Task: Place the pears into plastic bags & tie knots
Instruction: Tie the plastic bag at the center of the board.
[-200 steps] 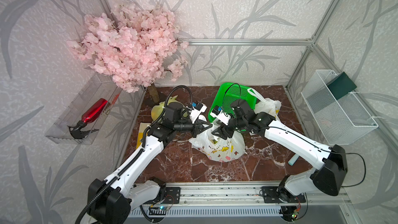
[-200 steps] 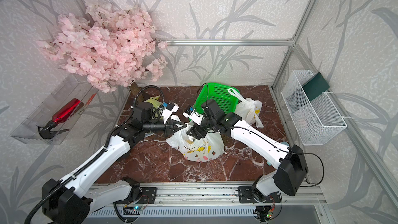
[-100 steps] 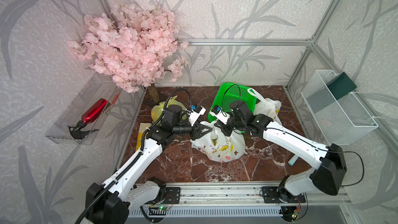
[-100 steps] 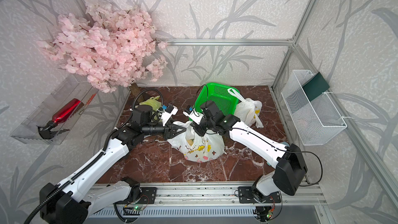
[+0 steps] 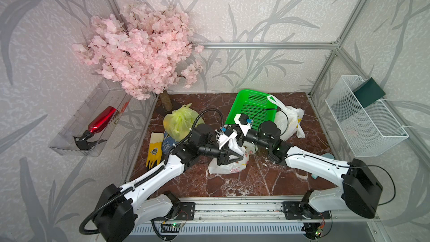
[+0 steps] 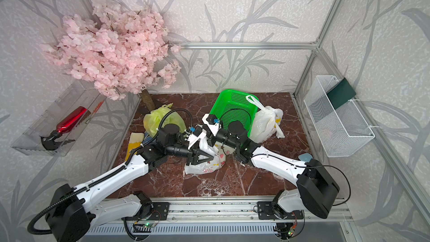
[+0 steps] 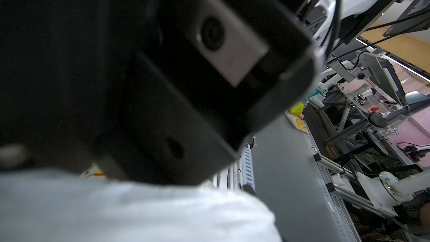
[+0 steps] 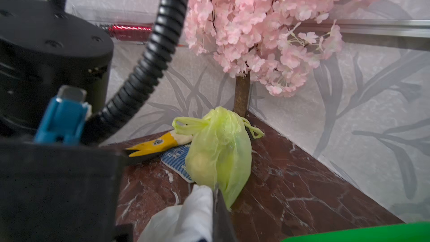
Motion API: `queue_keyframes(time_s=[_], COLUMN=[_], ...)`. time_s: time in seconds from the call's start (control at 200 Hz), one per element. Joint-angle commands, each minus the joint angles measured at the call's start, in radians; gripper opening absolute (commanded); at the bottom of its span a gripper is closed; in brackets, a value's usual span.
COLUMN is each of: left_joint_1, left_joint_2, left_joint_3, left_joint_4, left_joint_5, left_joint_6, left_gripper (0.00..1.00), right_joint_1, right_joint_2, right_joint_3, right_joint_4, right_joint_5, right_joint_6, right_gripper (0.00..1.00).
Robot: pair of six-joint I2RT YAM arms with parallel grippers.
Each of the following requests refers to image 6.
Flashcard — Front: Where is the white wire mesh basket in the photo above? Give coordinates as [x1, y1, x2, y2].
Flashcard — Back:
[304, 75, 375, 158]

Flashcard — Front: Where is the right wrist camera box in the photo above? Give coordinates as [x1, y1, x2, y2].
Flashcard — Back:
[202, 114, 221, 138]

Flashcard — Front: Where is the green plastic perforated basket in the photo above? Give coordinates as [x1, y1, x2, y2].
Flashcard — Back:
[210, 89, 259, 133]

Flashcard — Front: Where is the yellow black work glove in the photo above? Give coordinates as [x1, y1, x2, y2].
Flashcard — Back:
[125, 132, 144, 161]

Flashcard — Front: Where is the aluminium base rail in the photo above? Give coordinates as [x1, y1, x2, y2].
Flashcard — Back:
[97, 194, 353, 224]

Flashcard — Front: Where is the red black hair brush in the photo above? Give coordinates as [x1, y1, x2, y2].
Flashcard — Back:
[40, 100, 105, 151]

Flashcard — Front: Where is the patterned white plastic bag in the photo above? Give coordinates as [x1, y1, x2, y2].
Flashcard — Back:
[246, 95, 285, 143]

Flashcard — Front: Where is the clear acrylic wall shelf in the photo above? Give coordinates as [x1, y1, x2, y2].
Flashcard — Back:
[11, 80, 106, 157]

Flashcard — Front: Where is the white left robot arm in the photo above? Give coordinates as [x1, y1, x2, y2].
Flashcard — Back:
[27, 112, 222, 242]

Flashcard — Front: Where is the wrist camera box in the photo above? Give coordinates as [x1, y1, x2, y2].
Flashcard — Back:
[202, 114, 221, 138]
[187, 125, 207, 150]

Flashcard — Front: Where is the green avocado print plastic bag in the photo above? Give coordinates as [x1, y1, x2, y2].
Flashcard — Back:
[143, 103, 187, 138]

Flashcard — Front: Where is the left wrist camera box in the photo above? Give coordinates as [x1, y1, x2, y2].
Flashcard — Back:
[187, 125, 207, 150]

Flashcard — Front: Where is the dark green card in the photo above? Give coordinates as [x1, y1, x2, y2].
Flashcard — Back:
[327, 78, 357, 110]

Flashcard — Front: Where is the pink cherry blossom tree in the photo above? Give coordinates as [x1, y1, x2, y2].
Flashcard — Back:
[40, 0, 181, 100]

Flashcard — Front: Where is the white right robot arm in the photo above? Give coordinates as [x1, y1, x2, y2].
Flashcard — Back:
[203, 114, 340, 219]

